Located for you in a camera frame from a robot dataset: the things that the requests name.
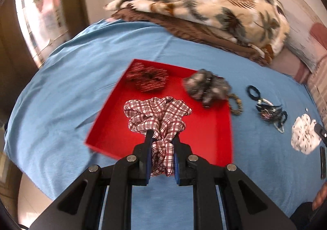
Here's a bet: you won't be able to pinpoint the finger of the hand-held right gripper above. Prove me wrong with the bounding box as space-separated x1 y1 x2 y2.
320 146 327 180
314 122 327 142

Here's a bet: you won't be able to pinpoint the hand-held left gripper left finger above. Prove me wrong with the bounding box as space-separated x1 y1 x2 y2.
29 130 154 230

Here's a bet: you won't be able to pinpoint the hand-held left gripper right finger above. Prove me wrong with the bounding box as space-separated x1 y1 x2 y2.
172 133 298 230

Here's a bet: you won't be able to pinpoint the white spotted scrunchie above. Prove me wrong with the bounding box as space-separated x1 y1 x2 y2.
291 115 323 155

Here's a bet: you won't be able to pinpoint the red white plaid scrunchie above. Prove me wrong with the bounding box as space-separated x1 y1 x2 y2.
124 96 193 177

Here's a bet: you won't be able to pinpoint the red tray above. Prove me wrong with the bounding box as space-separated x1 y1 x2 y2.
84 59 235 166

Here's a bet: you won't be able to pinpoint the black hair tie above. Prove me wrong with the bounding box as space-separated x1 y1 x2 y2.
246 85 263 100

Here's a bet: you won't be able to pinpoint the person's right hand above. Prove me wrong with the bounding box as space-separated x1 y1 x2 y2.
312 189 327 211

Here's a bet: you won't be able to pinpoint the silver hair clip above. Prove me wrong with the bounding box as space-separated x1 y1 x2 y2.
272 118 286 134

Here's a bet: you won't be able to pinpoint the pale pink bed sheet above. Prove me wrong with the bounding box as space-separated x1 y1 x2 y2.
269 48 311 84

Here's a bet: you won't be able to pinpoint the dark red dotted scrunchie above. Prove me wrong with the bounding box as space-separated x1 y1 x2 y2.
125 63 168 92

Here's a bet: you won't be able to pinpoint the grey patterned scrunchie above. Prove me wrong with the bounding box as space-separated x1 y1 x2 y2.
183 69 232 108

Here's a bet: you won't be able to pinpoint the pink pillow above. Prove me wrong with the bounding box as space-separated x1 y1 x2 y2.
309 23 327 50

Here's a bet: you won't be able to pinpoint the blue bed sheet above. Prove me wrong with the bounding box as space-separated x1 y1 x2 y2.
4 19 326 230

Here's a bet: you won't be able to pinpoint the brown ruffled blanket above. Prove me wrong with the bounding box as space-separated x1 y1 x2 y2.
111 8 275 67

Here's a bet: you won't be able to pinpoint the cream leaf print blanket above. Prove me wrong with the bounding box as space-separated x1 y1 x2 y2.
103 0 290 59

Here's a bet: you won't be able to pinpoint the stained glass window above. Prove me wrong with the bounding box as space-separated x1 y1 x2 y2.
14 0 72 67

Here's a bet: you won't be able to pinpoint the bundle of dark hair ties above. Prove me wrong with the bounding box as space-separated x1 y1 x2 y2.
255 98 289 124

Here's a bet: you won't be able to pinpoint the leopard print hair tie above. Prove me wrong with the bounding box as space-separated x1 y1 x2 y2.
226 93 244 116

